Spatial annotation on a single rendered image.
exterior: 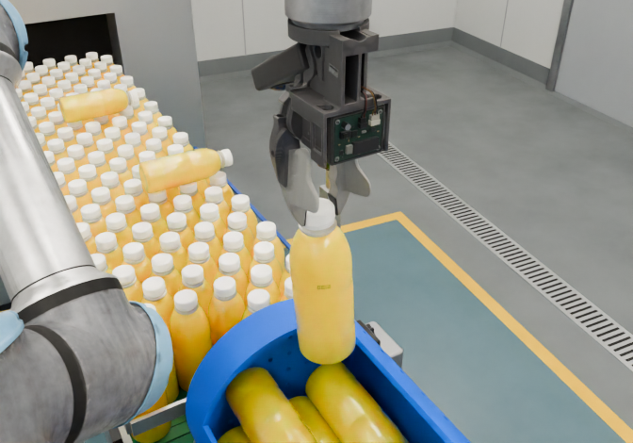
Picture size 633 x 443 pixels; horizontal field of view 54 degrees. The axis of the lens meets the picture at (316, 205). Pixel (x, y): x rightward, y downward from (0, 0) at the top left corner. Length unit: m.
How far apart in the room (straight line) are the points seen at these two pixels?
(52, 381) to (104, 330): 0.08
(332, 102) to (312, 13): 0.08
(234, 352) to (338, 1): 0.48
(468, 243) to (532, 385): 0.93
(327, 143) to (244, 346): 0.36
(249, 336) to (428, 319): 1.94
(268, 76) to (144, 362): 0.30
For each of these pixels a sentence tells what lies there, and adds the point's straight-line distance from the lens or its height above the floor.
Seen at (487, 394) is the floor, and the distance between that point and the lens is 2.47.
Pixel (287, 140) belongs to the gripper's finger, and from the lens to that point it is 0.59.
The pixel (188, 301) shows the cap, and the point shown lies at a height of 1.10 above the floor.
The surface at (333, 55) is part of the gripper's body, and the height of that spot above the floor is 1.63.
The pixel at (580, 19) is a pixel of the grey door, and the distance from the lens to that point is 5.05.
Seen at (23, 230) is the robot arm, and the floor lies 1.45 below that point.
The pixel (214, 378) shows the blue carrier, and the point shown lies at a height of 1.19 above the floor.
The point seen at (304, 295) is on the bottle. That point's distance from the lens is 0.69.
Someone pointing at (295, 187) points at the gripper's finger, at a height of 1.49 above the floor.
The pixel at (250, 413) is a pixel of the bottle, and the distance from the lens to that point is 0.85.
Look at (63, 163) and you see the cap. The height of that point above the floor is 1.10.
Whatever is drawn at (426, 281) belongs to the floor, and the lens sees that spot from 2.92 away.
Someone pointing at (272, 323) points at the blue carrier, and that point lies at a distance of 0.83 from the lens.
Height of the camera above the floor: 1.79
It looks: 31 degrees down
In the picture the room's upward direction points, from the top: straight up
